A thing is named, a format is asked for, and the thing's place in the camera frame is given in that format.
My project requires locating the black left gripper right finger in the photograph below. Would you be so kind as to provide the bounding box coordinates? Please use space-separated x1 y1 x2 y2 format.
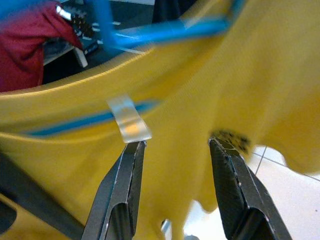
208 137 293 240

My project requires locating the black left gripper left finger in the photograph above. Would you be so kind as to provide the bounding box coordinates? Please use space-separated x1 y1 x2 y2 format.
81 140 146 240

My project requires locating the yellow shirt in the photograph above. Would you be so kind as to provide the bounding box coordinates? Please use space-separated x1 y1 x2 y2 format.
0 0 320 240

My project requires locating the blue plastic hanger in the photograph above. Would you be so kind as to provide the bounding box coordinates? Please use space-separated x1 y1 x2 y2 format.
0 0 247 138

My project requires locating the black electronic device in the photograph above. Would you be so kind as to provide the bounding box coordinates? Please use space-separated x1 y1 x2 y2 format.
70 11 104 55

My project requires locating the red cloth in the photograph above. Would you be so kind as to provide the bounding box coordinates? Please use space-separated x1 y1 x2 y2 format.
0 1 84 93

